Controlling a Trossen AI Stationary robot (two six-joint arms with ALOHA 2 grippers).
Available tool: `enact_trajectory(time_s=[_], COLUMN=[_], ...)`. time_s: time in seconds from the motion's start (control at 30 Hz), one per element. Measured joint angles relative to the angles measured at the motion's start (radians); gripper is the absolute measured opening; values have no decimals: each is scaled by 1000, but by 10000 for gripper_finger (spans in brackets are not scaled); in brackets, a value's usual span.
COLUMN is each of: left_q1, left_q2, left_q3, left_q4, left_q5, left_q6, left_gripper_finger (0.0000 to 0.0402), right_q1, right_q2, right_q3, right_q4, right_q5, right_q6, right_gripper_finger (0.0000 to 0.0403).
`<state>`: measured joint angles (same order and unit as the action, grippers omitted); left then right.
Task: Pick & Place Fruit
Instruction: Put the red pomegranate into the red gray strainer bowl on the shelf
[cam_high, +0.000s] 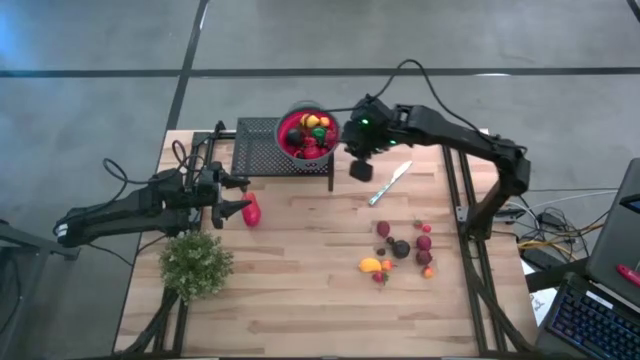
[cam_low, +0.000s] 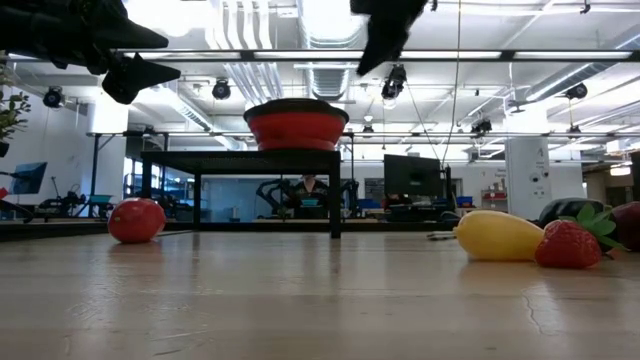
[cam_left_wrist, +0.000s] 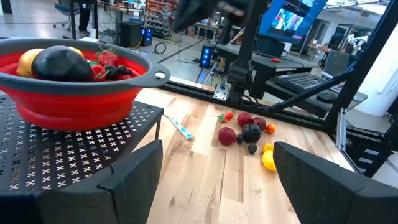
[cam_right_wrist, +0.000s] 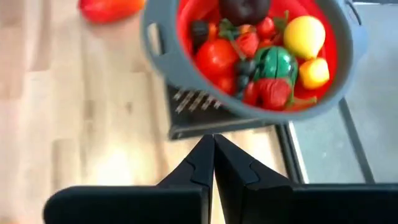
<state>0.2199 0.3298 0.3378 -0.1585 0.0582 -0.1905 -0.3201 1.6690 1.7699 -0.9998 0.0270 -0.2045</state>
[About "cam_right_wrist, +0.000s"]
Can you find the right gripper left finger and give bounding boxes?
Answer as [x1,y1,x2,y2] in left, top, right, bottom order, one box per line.
[43,134,216,224]

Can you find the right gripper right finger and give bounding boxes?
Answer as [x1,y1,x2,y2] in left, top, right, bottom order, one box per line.
[213,134,398,224]

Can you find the red strawberry green leaves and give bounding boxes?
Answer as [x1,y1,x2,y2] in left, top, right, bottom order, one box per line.
[244,77,318,112]
[256,11,290,44]
[219,18,261,58]

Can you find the small orange peach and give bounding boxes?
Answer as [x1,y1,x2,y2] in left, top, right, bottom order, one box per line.
[298,57,330,90]

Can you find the red collapsible colander grey rim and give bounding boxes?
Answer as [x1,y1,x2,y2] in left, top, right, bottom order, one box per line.
[141,0,369,123]

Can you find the small dark blueberry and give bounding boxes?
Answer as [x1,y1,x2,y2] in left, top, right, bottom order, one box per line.
[238,59,257,75]

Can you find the yellow lemon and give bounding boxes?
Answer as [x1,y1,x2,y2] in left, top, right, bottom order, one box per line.
[283,15,326,60]

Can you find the dark purple round fruit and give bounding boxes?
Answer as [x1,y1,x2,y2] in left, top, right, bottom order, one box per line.
[219,0,271,26]

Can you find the black perforated metal shelf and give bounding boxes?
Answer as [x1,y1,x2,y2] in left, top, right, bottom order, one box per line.
[167,83,280,141]

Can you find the large red pepper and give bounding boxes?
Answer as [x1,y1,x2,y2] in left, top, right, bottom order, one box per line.
[79,0,146,24]

